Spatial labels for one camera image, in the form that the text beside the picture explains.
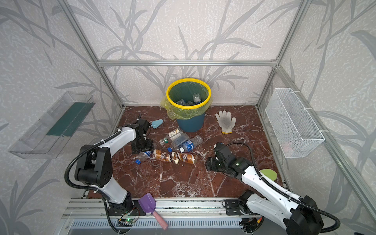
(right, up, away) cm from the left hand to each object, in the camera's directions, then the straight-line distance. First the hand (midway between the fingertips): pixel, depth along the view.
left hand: (149, 146), depth 90 cm
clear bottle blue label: (-4, -6, 0) cm, 7 cm away
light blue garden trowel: (0, +14, +18) cm, 23 cm away
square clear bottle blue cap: (+17, +1, +3) cm, 18 cm away
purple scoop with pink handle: (+5, -26, -15) cm, 31 cm away
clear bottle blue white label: (+25, 0, +1) cm, 25 cm away
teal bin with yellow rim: (+22, +30, +8) cm, 38 cm away
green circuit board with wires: (-4, -33, -20) cm, 38 cm away
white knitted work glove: (+52, +14, +18) cm, 56 cm away
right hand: (+37, -6, -10) cm, 38 cm away
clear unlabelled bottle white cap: (+30, +32, +9) cm, 44 cm away
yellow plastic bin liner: (+17, +21, -5) cm, 27 cm away
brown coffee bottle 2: (+25, -6, -4) cm, 26 cm away
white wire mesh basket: (+72, +13, -28) cm, 78 cm away
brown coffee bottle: (+8, -4, -4) cm, 10 cm away
